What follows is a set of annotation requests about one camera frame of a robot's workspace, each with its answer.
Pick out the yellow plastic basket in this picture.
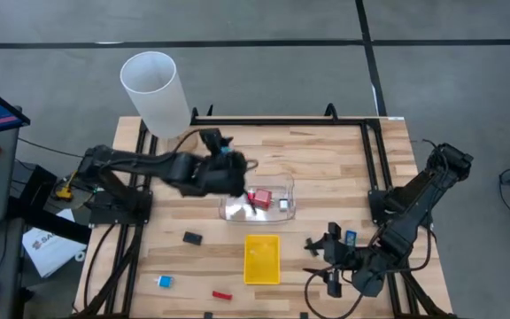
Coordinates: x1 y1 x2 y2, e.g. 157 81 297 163
243 233 282 285

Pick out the red box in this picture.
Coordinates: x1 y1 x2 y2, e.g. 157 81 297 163
253 188 274 211

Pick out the white cylinder lamp shade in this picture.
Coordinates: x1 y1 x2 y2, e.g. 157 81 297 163
120 51 199 156

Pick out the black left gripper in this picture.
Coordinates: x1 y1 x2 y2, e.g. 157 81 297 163
188 149 259 215

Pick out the white printed paper bag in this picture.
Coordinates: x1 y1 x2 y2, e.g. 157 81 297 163
21 208 89 279

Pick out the clear plastic container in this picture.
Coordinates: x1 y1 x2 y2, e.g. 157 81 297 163
218 173 298 224

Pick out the yellow cable bundle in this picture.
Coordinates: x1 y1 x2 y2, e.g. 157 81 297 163
55 170 79 203

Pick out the black rectangular block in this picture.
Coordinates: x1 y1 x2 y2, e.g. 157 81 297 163
182 230 204 246

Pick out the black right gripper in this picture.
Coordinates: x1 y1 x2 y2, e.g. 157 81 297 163
302 220 371 299

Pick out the black metal stand beam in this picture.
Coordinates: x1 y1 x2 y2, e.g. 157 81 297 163
6 197 93 245

